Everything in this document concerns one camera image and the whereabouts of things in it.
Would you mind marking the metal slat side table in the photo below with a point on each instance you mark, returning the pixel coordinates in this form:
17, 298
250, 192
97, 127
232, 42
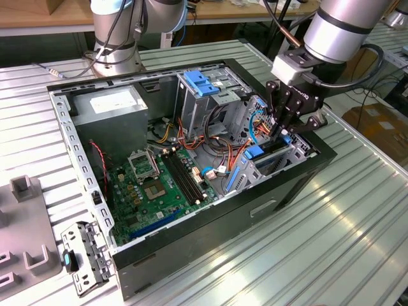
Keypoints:
395, 41

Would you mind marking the grey parts rack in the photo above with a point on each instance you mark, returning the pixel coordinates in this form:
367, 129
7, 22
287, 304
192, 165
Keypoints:
28, 229

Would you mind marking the black case fan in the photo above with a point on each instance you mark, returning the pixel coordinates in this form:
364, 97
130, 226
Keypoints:
95, 165

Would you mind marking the black RAM slot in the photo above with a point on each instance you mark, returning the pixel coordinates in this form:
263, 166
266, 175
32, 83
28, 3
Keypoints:
188, 176
180, 179

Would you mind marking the black open PC case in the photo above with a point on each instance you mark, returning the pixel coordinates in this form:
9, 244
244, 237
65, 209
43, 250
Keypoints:
207, 236

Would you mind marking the thin metal locking lever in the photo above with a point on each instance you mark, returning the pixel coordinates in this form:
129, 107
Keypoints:
154, 162

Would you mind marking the grey metal drive cage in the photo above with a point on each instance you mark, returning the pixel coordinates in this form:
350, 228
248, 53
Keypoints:
197, 111

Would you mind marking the CPU socket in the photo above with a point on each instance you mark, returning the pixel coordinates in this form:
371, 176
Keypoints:
154, 190

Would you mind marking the metal slot bracket cover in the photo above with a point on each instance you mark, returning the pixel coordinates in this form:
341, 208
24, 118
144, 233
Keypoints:
92, 252

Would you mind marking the grey metal disk bay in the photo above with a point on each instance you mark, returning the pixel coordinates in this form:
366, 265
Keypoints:
296, 153

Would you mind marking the brown cardboard box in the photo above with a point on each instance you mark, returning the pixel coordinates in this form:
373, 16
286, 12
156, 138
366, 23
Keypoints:
379, 127

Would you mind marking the blue expansion slot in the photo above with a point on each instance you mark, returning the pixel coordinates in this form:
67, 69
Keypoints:
153, 225

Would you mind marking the blue plastic drive latch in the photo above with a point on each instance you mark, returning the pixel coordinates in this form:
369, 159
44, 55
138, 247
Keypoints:
199, 84

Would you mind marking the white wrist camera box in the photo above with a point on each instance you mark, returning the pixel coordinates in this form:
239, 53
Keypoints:
287, 68

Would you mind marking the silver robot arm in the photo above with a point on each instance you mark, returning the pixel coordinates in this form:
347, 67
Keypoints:
338, 28

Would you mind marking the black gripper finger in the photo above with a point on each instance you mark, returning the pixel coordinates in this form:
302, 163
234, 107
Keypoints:
306, 124
277, 105

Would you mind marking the grey power supply box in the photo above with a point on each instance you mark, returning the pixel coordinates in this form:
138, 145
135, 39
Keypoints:
111, 127

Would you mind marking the green motherboard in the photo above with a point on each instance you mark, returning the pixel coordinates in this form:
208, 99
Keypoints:
150, 212

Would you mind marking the long wooden desk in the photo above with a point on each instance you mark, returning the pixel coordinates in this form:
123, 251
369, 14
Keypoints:
32, 17

